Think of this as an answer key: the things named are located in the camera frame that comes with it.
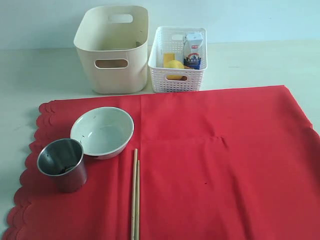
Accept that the fried chicken nugget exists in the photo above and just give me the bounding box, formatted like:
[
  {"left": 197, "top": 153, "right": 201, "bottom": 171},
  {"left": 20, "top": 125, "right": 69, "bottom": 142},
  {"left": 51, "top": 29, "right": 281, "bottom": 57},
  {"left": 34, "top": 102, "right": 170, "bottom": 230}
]
[{"left": 181, "top": 65, "right": 194, "bottom": 81}]

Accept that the yellow lemon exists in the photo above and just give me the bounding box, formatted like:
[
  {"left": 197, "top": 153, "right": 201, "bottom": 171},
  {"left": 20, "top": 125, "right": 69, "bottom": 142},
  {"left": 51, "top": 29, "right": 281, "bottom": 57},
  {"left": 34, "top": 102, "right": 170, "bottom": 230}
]
[{"left": 163, "top": 59, "right": 185, "bottom": 81}]

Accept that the yellow cheese wedge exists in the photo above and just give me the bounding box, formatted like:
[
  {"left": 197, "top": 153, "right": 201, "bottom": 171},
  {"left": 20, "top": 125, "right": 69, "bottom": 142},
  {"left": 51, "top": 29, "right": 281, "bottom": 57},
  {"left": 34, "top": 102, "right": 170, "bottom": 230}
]
[{"left": 163, "top": 53, "right": 175, "bottom": 68}]

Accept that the brown wooden plate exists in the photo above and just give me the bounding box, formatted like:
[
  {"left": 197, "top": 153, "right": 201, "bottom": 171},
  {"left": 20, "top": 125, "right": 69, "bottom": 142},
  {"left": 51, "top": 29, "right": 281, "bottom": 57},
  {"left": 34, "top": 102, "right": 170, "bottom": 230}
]
[{"left": 94, "top": 48, "right": 133, "bottom": 69}]

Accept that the small milk carton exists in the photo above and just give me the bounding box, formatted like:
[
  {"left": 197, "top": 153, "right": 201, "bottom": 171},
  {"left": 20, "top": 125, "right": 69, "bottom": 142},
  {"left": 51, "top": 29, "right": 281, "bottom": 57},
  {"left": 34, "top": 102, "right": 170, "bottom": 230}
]
[{"left": 183, "top": 32, "right": 203, "bottom": 70}]

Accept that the right wooden chopstick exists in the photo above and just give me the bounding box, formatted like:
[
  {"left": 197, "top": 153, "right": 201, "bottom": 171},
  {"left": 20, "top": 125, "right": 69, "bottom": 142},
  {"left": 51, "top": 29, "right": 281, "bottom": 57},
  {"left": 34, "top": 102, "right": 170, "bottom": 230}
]
[{"left": 134, "top": 160, "right": 140, "bottom": 240}]

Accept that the wooden chopstick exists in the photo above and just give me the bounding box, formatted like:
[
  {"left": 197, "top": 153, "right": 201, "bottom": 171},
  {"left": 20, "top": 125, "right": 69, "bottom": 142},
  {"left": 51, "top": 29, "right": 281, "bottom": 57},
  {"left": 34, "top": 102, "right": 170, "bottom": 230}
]
[
  {"left": 130, "top": 148, "right": 138, "bottom": 240},
  {"left": 134, "top": 160, "right": 140, "bottom": 240}
]

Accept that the white ceramic bowl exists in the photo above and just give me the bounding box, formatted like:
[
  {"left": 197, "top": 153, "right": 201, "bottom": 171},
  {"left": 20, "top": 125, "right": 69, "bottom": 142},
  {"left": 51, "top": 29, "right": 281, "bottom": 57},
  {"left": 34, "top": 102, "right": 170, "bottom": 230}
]
[{"left": 70, "top": 106, "right": 135, "bottom": 160}]

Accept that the white lattice plastic basket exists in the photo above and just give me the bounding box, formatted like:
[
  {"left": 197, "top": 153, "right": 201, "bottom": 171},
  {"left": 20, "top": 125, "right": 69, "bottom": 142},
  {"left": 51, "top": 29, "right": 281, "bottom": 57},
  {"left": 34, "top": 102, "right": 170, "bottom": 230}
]
[{"left": 148, "top": 26, "right": 208, "bottom": 93}]

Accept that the left wooden chopstick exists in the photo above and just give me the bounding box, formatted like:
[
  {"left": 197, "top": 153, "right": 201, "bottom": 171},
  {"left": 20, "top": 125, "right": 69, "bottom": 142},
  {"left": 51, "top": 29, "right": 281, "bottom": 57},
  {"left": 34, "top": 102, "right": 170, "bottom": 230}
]
[{"left": 130, "top": 148, "right": 138, "bottom": 240}]

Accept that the red scalloped tablecloth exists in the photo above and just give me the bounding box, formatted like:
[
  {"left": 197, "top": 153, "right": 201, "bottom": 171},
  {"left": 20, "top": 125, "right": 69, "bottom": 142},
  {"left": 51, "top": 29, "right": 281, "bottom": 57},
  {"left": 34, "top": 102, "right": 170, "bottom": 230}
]
[{"left": 2, "top": 85, "right": 320, "bottom": 240}]

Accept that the cream plastic bin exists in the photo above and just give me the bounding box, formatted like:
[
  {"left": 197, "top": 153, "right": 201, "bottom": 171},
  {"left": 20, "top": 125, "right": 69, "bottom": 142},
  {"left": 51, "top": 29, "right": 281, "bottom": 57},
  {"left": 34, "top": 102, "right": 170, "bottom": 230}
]
[{"left": 73, "top": 5, "right": 149, "bottom": 94}]

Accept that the stainless steel cup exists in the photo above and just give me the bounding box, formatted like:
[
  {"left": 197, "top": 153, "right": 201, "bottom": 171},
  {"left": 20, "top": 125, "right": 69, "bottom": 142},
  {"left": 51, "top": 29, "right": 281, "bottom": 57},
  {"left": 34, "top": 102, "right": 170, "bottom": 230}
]
[{"left": 36, "top": 138, "right": 87, "bottom": 193}]

